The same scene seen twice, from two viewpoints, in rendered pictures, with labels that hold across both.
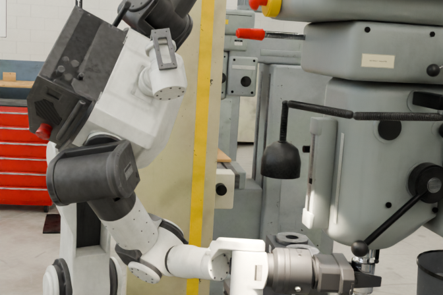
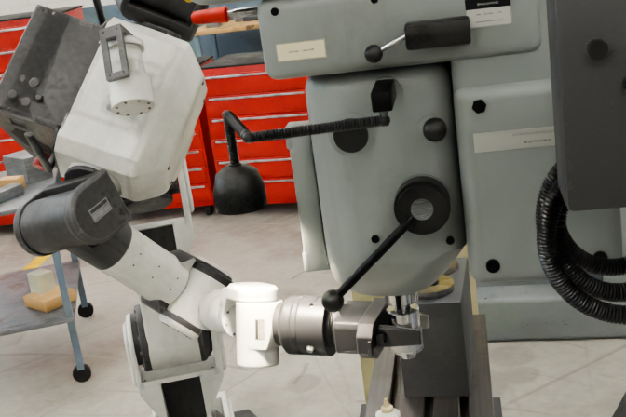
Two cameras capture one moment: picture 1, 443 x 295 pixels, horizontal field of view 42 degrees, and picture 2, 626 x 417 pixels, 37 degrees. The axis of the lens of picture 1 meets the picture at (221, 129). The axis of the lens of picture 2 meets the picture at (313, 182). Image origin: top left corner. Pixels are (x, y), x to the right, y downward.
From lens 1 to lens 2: 72 cm
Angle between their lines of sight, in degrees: 24
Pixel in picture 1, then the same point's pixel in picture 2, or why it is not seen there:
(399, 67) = (335, 54)
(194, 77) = not seen: hidden behind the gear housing
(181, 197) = not seen: hidden behind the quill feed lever
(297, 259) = (306, 311)
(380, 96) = (331, 93)
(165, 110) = (155, 124)
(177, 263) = (203, 315)
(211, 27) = not seen: outside the picture
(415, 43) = (351, 16)
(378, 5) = not seen: outside the picture
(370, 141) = (331, 155)
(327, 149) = (306, 166)
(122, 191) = (87, 237)
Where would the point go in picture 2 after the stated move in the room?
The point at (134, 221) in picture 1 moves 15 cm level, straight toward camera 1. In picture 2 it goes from (135, 267) to (96, 304)
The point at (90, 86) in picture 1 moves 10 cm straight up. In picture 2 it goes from (52, 109) to (40, 47)
